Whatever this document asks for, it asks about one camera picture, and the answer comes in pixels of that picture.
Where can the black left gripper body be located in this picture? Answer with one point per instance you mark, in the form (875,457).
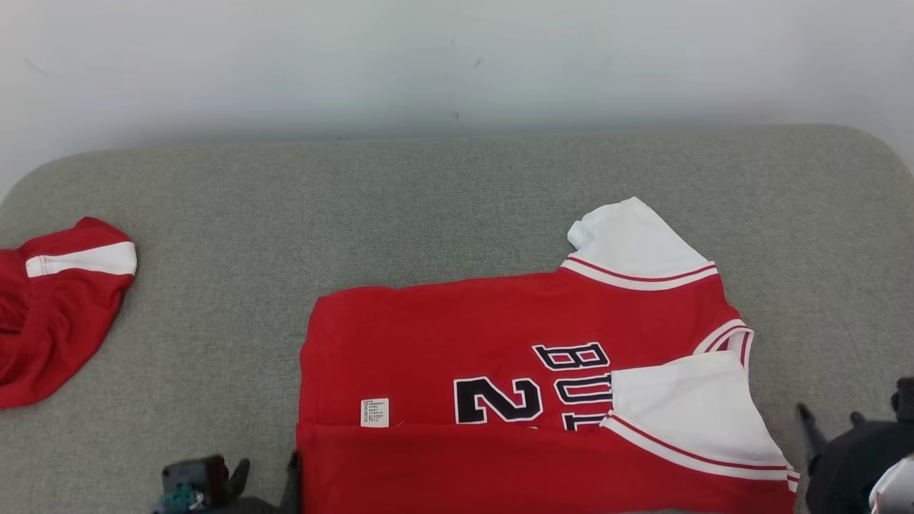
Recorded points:
(246,505)

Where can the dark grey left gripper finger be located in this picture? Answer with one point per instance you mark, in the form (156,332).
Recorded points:
(240,477)
(291,485)

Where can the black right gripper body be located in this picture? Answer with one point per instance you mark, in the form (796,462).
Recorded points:
(850,464)

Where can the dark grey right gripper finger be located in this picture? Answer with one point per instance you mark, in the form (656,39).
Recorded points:
(859,419)
(814,432)

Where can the red jersey with white sleeves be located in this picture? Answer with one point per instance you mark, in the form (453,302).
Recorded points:
(443,343)

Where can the red shorts with white stripe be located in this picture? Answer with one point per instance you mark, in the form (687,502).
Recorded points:
(57,328)

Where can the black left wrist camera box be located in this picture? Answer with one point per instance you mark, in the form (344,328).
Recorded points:
(193,471)

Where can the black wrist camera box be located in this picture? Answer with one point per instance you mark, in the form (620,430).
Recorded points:
(904,400)
(193,471)

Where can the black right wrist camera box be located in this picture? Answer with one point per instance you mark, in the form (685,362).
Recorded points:
(904,400)

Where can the teal left camera connector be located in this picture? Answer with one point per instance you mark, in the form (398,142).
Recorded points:
(178,500)

